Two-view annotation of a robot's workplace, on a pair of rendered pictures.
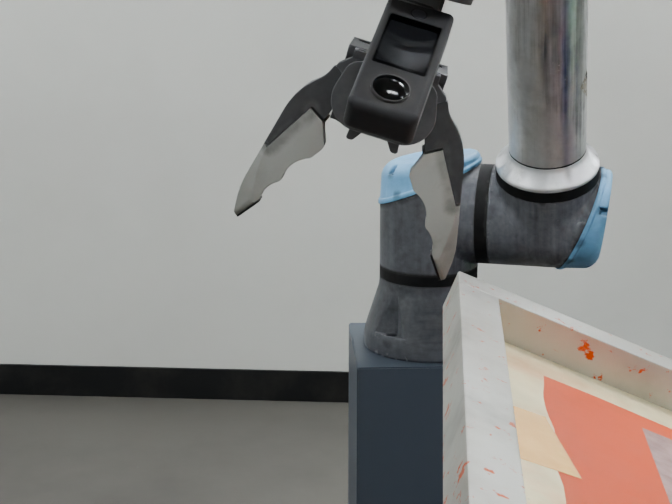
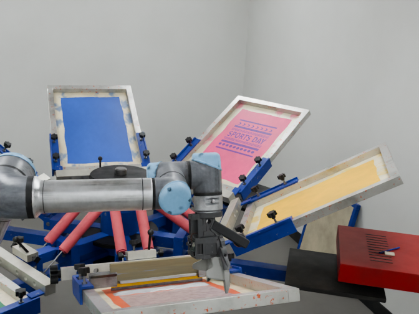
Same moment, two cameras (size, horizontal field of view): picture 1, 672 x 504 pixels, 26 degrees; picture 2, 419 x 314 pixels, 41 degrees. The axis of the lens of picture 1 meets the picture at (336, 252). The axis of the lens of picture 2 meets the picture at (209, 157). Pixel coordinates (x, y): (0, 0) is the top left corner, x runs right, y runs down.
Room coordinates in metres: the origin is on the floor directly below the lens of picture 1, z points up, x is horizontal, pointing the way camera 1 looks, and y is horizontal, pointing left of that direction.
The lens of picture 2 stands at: (1.54, 1.17, 2.21)
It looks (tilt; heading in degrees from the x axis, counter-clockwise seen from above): 16 degrees down; 246
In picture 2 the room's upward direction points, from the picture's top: 3 degrees clockwise
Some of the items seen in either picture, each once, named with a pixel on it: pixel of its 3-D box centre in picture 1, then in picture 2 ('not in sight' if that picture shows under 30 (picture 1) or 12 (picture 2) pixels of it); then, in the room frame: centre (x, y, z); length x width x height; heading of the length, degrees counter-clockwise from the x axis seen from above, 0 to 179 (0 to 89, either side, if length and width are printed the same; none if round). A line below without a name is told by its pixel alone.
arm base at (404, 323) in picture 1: (427, 303); not in sight; (1.67, -0.11, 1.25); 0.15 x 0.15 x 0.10
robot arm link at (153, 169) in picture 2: not in sight; (169, 178); (1.09, -0.10, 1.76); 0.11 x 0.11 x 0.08; 77
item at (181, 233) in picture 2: not in sight; (120, 233); (0.88, -1.46, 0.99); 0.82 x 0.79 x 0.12; 86
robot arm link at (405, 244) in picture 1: (435, 207); not in sight; (1.67, -0.12, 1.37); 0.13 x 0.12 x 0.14; 77
